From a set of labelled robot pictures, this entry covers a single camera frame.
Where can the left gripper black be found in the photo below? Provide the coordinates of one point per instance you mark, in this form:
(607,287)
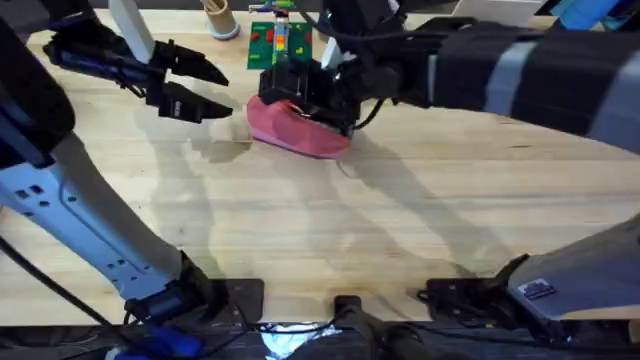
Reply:
(100,55)

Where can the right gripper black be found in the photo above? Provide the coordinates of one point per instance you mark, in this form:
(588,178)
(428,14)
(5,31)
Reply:
(380,75)

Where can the pink soft zip bag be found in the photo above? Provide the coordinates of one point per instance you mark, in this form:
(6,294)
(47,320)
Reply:
(290,132)

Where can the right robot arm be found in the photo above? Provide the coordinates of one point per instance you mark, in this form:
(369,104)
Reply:
(550,75)

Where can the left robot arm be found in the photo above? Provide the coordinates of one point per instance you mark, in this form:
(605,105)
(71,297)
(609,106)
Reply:
(90,225)

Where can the right wrist upright plate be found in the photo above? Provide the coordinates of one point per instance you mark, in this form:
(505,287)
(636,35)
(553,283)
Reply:
(332,54)

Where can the wrist upright plate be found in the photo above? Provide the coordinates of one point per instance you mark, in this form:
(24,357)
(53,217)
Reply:
(132,30)
(332,54)

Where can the green board with toy blocks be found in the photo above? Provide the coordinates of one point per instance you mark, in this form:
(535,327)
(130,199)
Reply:
(280,45)

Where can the cardboard tube cup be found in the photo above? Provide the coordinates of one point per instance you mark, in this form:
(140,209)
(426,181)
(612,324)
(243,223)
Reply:
(220,20)

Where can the left wrist upright plate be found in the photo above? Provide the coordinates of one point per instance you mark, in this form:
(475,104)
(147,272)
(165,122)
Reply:
(132,30)

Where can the blue object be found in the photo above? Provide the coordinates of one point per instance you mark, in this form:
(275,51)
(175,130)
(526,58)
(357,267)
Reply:
(590,12)

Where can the black camera stand post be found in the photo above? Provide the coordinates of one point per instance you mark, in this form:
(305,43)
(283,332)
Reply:
(357,325)

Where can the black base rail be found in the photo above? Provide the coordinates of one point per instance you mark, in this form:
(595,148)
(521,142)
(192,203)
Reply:
(450,345)

